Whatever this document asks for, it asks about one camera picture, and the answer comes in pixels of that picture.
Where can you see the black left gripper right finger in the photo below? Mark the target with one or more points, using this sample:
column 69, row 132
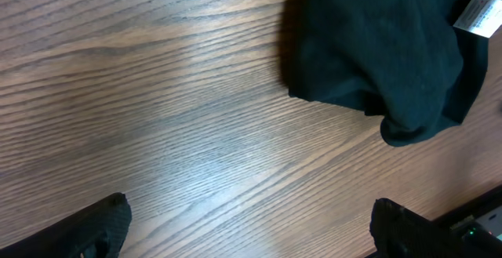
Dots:
column 400, row 233

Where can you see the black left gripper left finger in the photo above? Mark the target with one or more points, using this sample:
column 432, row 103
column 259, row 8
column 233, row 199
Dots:
column 98, row 230

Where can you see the black t-shirt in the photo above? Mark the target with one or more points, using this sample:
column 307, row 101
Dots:
column 404, row 60

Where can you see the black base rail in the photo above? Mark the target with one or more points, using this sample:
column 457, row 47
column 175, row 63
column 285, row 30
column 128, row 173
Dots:
column 480, row 214

